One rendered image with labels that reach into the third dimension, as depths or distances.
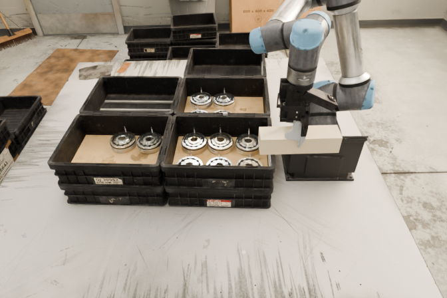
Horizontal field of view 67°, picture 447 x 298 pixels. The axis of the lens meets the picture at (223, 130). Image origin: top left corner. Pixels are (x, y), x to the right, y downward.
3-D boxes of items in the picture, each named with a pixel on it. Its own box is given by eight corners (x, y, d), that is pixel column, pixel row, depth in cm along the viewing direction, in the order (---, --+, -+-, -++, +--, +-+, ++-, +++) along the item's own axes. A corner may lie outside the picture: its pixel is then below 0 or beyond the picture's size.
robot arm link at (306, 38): (328, 18, 82) (321, 32, 77) (321, 60, 90) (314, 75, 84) (297, 14, 85) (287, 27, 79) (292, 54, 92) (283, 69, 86)
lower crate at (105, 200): (178, 154, 154) (175, 134, 146) (167, 208, 131) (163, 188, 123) (92, 153, 156) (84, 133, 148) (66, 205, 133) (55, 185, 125)
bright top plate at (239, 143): (261, 134, 140) (261, 134, 139) (260, 151, 132) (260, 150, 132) (236, 133, 141) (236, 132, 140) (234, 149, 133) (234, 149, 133)
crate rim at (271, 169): (270, 120, 139) (271, 115, 137) (275, 174, 116) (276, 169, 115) (173, 118, 141) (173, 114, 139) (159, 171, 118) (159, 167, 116)
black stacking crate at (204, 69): (262, 67, 191) (263, 48, 184) (265, 97, 168) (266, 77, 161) (192, 67, 193) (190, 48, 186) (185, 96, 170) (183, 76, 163)
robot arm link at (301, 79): (313, 58, 91) (320, 73, 84) (311, 72, 94) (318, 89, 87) (285, 58, 91) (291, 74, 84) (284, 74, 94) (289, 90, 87)
